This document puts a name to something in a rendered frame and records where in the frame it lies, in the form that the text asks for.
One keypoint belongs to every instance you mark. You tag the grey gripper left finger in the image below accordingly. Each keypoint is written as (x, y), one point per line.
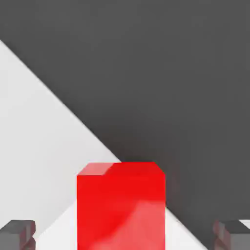
(13, 234)

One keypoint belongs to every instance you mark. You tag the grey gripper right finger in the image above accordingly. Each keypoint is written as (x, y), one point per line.
(234, 238)

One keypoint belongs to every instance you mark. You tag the small red cube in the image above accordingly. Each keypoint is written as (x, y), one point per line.
(121, 207)

